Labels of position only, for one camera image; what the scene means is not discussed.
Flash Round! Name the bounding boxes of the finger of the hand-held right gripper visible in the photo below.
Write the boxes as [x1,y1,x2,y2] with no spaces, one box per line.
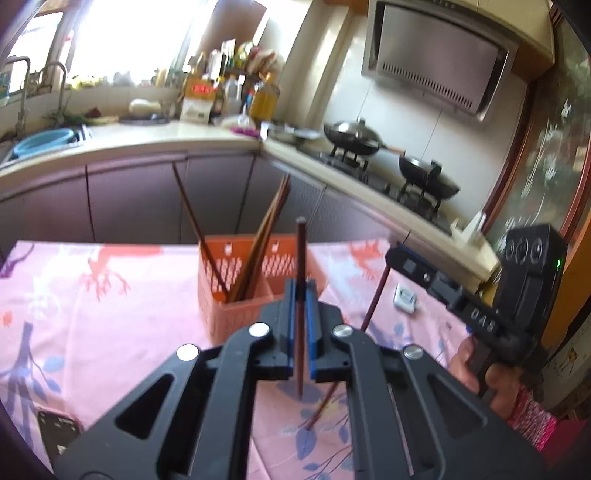
[385,247,463,308]

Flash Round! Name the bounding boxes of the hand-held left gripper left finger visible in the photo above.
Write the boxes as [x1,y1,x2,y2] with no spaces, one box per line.
[53,277,296,480]

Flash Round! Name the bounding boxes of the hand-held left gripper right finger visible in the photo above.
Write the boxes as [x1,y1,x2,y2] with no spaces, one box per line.
[305,279,546,480]

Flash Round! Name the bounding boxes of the single dark chopstick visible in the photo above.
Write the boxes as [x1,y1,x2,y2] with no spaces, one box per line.
[306,231,413,431]
[295,217,308,398]

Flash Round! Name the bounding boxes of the orange plastic utensil basket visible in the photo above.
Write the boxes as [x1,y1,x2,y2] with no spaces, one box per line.
[198,234,329,344]

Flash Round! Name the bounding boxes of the bunch of brown wooden chopsticks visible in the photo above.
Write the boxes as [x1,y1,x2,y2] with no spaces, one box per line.
[228,173,293,303]

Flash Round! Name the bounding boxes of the single reddish brown chopstick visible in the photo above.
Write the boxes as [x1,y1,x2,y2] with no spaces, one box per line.
[172,164,230,303]

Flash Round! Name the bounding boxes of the person's right forearm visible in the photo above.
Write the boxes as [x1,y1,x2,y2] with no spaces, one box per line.
[508,385,561,455]

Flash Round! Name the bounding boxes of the person's right hand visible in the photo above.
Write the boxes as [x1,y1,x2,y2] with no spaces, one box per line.
[450,337,522,418]

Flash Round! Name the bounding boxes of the small white electronic device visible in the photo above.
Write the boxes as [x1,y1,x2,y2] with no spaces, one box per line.
[392,284,419,312]

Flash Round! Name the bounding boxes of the black wok with lid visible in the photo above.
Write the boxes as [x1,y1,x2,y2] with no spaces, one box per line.
[398,154,461,199]

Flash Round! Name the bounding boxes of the black gas stove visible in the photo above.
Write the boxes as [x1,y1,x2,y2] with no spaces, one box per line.
[300,148,455,232]

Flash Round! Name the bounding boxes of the frosted glass door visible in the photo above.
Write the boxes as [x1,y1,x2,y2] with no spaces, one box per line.
[489,28,591,259]

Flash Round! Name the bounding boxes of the pink floral tablecloth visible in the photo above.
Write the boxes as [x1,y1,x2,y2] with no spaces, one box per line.
[0,237,513,480]

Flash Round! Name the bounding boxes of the metal tray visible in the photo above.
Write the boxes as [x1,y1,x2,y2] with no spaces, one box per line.
[261,122,324,141]

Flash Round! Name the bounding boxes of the grey kitchen cabinets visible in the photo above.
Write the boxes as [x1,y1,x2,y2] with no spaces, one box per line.
[0,148,502,287]

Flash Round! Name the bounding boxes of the pink plastic bag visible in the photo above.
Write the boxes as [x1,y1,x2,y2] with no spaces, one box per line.
[222,115,259,137]

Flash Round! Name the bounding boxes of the steel range hood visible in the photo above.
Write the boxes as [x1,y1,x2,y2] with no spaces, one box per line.
[361,0,520,116]

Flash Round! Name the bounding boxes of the yellow cooking oil bottle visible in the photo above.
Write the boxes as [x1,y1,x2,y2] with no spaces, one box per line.
[250,71,281,123]

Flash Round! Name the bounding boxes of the white carton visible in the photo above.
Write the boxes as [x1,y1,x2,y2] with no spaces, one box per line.
[180,98,213,123]

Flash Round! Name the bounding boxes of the white plastic jug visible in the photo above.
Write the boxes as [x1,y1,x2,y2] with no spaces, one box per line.
[224,78,243,114]

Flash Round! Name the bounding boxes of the yellow packet with red label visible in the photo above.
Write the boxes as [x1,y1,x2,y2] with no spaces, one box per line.
[185,76,218,100]

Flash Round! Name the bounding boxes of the black smartphone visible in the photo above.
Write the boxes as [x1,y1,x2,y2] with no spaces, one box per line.
[37,410,81,467]

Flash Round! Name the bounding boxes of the blue basin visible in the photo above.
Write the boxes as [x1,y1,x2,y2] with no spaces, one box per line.
[13,129,75,157]

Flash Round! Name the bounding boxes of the steel kitchen faucet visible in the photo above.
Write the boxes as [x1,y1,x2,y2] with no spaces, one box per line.
[9,56,33,132]
[39,61,70,118]

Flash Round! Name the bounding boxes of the black wok with wooden handle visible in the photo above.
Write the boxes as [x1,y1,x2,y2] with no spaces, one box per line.
[323,117,407,158]

